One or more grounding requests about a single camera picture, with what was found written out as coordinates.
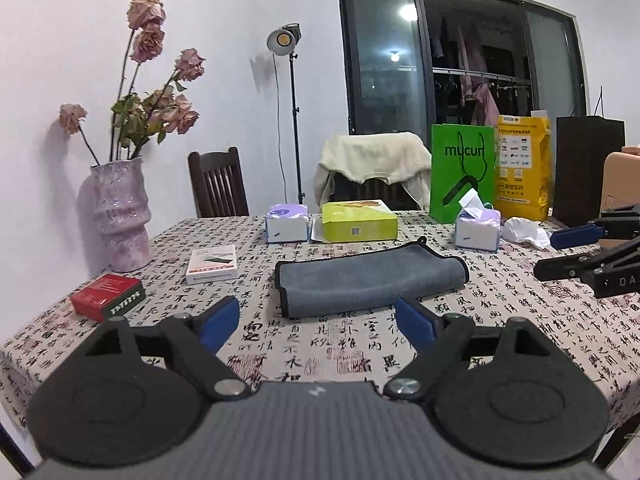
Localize red and green box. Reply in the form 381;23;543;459
69;273;145;323

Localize lime green box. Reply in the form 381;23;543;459
321;199;400;242

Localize pink speckled ceramic vase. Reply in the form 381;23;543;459
90;155;153;272

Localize crumpled white tissue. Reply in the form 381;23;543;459
501;216;557;251

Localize green paper bag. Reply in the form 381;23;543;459
429;123;497;225

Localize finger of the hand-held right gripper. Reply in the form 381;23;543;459
533;241;640;282
549;203;640;251

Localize dark wooden chair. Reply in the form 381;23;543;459
187;146;250;219
324;170;422;212

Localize purple tissue pack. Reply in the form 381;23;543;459
264;203;310;245
453;187;502;253

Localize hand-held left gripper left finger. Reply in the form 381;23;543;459
75;295;253;402

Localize pink hanging garment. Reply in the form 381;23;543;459
469;81;501;127

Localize grey towel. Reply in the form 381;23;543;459
274;236;470;320

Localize black paper bag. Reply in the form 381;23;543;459
552;115;626;229

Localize cream cloth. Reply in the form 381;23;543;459
313;132;432;207

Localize black framed glass door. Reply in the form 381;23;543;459
337;0;590;137

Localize beige box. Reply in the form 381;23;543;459
599;145;640;212

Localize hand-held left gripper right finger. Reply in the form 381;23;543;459
382;297;569;403

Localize dried pink roses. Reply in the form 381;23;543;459
58;0;206;167

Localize yellow paper bag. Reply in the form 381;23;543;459
494;114;552;222

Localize studio light on stand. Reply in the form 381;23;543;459
265;22;307;207

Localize white flat box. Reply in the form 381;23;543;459
185;244;238;285

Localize calligraphy printed tablecloth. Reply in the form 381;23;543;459
0;209;640;442

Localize dark table leg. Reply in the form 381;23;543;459
0;420;27;477
594;422;640;472

